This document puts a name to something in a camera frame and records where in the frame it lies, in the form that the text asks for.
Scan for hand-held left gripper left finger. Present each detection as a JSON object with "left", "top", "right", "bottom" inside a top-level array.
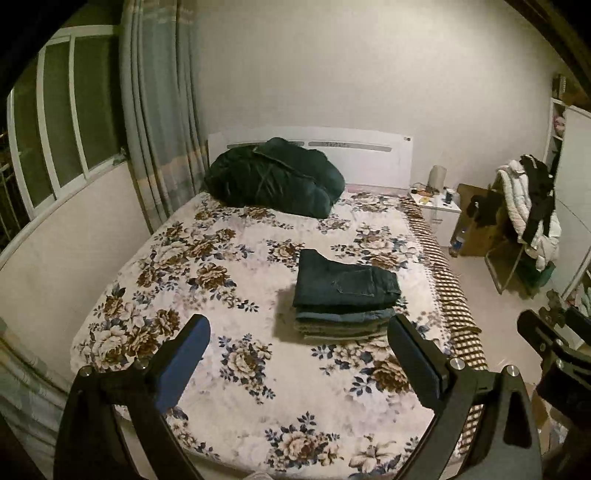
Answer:
[{"left": 52, "top": 313, "right": 212, "bottom": 480}]

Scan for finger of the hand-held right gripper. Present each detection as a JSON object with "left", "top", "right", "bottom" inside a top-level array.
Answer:
[
  {"left": 516, "top": 309, "right": 591, "bottom": 370},
  {"left": 564, "top": 306, "right": 591, "bottom": 334}
]

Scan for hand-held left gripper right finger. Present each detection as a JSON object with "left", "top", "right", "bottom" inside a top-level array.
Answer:
[{"left": 388, "top": 314, "right": 543, "bottom": 480}]

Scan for folded beige pants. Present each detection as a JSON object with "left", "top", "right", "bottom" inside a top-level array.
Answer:
[{"left": 302, "top": 331, "right": 389, "bottom": 345}]

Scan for folded grey-green pants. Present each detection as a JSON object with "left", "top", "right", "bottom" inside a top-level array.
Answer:
[{"left": 295, "top": 319, "right": 394, "bottom": 337}]

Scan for dark metal floor gadget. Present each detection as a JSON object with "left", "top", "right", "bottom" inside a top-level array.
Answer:
[{"left": 544, "top": 290, "right": 570, "bottom": 320}]

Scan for green box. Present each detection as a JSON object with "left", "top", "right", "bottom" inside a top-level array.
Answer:
[{"left": 521, "top": 260, "right": 556, "bottom": 288}]

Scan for folding chair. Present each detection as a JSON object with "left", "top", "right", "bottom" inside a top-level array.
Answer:
[{"left": 484, "top": 228, "right": 546, "bottom": 297}]

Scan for brown checkered bed sheet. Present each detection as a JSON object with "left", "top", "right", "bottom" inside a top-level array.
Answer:
[{"left": 399, "top": 198, "right": 491, "bottom": 459}]

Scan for bed with floral sheet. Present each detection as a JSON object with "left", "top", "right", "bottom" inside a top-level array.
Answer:
[{"left": 70, "top": 190, "right": 462, "bottom": 479}]

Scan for black white-striped clothing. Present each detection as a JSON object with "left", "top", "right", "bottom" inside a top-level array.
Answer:
[{"left": 519, "top": 154, "right": 558, "bottom": 244}]

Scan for chair with draped clothes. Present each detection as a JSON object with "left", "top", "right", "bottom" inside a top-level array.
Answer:
[{"left": 496, "top": 159, "right": 563, "bottom": 274}]

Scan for white wardrobe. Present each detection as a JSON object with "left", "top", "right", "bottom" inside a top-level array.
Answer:
[{"left": 544, "top": 73, "right": 591, "bottom": 315}]

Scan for black garment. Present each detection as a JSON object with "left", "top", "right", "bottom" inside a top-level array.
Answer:
[{"left": 465, "top": 191, "right": 505, "bottom": 228}]

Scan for white nightstand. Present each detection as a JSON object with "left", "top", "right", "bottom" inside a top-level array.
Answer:
[{"left": 409, "top": 189, "right": 463, "bottom": 248}]

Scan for pale grey cloth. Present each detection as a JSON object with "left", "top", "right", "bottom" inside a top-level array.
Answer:
[{"left": 0, "top": 318, "right": 75, "bottom": 463}]

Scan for beige table lamp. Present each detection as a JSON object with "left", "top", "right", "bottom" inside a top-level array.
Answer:
[{"left": 427, "top": 164, "right": 448, "bottom": 194}]

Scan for dark green duvet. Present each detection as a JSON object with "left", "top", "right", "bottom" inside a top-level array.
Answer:
[{"left": 204, "top": 137, "right": 346, "bottom": 219}]

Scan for white bed headboard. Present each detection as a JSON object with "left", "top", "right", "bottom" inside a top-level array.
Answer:
[{"left": 207, "top": 126, "right": 413, "bottom": 190}]

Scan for grey-green curtain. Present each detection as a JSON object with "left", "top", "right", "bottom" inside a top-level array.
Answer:
[{"left": 119, "top": 0, "right": 209, "bottom": 232}]

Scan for white-framed window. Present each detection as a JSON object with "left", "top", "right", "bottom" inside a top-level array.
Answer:
[{"left": 6, "top": 25, "right": 129, "bottom": 223}]

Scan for brown cardboard box by wall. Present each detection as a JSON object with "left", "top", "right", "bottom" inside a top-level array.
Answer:
[{"left": 457, "top": 183, "right": 509, "bottom": 258}]

